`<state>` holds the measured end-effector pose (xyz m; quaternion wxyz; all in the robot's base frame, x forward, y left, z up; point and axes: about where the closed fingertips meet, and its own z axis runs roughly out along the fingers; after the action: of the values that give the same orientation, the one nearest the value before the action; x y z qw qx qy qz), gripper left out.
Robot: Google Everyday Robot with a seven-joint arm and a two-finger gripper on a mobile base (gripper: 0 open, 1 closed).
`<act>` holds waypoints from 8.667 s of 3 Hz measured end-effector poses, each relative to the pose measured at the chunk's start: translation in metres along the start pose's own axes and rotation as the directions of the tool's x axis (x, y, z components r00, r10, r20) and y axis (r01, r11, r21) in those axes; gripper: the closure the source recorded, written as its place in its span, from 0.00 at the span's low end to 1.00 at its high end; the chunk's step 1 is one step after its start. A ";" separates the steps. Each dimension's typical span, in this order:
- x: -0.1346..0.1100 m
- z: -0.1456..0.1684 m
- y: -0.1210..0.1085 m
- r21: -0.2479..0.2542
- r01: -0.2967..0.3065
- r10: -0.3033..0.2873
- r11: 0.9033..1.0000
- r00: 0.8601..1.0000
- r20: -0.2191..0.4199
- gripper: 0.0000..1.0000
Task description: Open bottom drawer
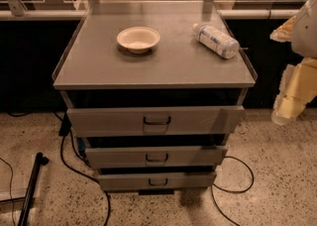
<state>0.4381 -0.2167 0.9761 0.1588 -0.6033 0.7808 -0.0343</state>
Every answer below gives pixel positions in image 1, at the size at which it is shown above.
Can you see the white bowl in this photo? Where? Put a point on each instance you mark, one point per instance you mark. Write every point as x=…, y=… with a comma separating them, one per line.
x=138, y=40

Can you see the grey drawer cabinet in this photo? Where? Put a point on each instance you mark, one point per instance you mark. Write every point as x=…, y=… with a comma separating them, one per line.
x=96, y=72

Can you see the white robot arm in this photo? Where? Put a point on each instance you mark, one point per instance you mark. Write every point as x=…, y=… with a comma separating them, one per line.
x=301, y=31

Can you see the grey drawer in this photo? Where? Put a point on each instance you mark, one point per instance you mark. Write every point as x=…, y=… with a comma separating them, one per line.
x=165, y=180
x=151, y=157
x=154, y=121

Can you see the white horizontal rail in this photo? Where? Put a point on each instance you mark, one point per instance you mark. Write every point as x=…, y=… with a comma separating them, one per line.
x=47, y=15

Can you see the clear plastic water bottle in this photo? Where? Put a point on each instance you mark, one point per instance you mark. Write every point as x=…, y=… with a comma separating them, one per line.
x=215, y=40

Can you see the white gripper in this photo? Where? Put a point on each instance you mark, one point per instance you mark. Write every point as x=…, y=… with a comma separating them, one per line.
x=305, y=37

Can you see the black pole on floor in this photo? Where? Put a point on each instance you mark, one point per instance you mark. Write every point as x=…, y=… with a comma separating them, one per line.
x=40, y=160

